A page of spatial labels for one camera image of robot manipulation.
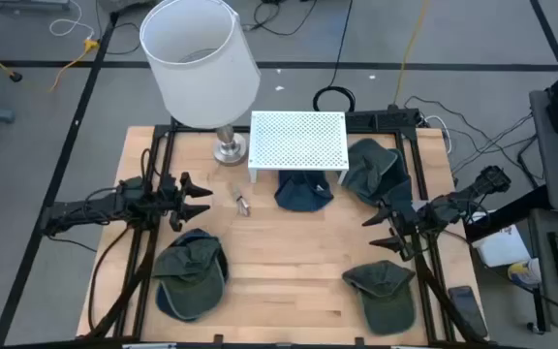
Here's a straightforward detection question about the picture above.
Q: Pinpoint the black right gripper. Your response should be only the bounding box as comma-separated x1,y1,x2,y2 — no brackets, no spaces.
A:
360,193,434,263

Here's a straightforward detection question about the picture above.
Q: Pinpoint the white power cable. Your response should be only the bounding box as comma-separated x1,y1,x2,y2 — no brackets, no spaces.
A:
423,114,453,155

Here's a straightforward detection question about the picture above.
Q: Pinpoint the black floor cable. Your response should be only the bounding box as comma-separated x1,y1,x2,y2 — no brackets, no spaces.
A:
403,95,546,183
252,0,319,38

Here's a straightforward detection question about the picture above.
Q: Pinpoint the white paper box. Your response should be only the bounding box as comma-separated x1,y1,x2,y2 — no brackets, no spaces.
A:
472,223,532,269

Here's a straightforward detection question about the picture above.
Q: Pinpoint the black power strip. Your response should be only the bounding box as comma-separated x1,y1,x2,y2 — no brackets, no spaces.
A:
346,107,420,130

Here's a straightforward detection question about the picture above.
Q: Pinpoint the white floor cable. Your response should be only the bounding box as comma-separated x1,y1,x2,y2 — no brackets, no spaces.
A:
48,0,95,40

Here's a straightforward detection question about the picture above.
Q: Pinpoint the white perforated metal shelf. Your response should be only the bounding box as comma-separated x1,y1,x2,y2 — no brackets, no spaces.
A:
248,111,350,185

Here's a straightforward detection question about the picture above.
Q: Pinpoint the black aluminium table frame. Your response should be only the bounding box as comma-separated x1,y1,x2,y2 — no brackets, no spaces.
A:
84,109,492,348

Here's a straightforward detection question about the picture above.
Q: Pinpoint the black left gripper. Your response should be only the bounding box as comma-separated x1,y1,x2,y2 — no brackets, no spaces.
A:
155,172,214,233

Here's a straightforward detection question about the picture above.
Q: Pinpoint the white yellow blue can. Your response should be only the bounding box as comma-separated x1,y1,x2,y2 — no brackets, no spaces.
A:
507,258,543,287

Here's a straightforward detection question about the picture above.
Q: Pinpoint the white shade silver table lamp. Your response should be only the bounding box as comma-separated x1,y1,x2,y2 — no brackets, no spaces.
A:
139,0,262,168

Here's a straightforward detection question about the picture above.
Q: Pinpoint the black coiled cable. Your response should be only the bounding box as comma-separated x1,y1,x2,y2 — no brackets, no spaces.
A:
312,0,357,112

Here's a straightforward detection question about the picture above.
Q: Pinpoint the black smartphone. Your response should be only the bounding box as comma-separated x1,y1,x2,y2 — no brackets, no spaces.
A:
448,285,488,339

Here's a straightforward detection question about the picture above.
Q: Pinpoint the yellow hanging cable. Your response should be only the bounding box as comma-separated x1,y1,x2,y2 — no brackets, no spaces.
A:
393,0,430,106

